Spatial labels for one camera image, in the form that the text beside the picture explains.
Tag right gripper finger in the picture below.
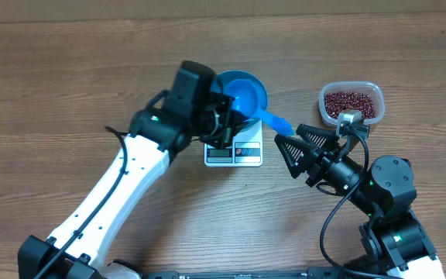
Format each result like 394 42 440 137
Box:
295 124 341 151
274 134 312 178

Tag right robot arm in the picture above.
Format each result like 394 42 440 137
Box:
274 122 444 278

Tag blue plastic measuring scoop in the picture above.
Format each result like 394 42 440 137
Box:
224 79 294 136

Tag teal metal bowl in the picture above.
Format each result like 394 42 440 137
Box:
211 71 268 133

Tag clear plastic container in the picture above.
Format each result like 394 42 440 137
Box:
318 81 386 126

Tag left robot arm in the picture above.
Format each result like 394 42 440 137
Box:
18 60 238 278

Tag red beans in container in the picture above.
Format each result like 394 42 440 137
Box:
324 91 376 119

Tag white digital kitchen scale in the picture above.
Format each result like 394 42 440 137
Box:
204 121 263 167

